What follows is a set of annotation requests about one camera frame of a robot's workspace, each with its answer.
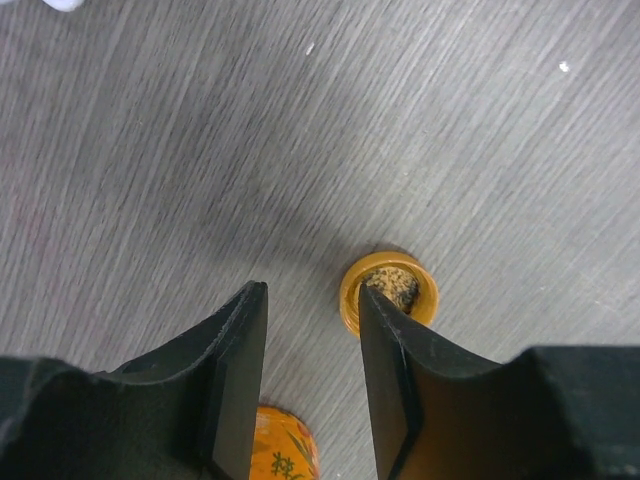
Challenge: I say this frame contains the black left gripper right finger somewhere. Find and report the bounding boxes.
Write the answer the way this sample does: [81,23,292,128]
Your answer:
[359,287,639,479]

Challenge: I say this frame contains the orange bottle cap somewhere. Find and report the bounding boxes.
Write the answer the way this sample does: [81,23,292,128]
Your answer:
[339,251,439,337]

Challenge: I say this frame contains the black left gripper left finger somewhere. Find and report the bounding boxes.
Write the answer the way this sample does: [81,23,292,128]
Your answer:
[1,282,268,479]

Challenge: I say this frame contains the orange juice bottle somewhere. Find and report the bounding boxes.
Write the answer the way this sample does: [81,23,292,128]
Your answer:
[249,405,320,480]

